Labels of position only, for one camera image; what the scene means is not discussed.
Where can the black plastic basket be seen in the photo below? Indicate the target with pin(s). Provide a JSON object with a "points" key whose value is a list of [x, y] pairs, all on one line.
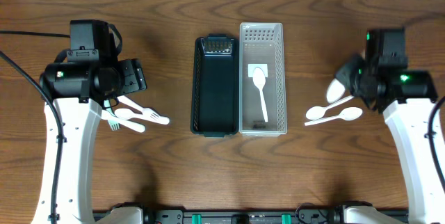
{"points": [[214, 108]]}

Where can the black mounting rail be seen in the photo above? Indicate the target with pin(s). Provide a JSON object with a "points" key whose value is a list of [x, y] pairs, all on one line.
{"points": [[301, 215]]}

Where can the white plastic spoon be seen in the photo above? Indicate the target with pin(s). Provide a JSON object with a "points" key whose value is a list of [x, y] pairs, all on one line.
{"points": [[335, 91], [259, 80], [317, 112], [348, 114]]}

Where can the white plastic fork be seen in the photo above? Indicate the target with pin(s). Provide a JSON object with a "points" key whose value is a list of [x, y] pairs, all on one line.
{"points": [[151, 116], [129, 102], [132, 125]]}

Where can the white plastic fork handle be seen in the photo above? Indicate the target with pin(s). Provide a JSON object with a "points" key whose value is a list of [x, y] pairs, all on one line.
{"points": [[114, 125]]}

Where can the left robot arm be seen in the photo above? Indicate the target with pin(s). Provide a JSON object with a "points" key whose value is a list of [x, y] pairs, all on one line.
{"points": [[75, 87]]}

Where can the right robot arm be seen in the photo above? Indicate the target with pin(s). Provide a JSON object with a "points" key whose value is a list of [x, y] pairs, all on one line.
{"points": [[409, 103]]}

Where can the white plastic fork top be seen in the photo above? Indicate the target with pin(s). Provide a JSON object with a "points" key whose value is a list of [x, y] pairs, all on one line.
{"points": [[129, 102]]}

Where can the white plastic fork middle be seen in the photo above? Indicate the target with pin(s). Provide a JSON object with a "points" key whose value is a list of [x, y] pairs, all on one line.
{"points": [[151, 116]]}

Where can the clear plastic basket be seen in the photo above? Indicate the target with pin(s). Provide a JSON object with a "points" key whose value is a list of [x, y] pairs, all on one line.
{"points": [[262, 45]]}

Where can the white plastic fork left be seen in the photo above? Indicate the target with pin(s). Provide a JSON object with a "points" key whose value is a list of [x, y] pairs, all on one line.
{"points": [[132, 125]]}

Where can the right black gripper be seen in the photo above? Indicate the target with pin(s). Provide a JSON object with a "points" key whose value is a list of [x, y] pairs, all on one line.
{"points": [[348, 74]]}

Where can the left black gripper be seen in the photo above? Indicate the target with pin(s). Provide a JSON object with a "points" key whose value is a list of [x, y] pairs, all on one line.
{"points": [[131, 76]]}

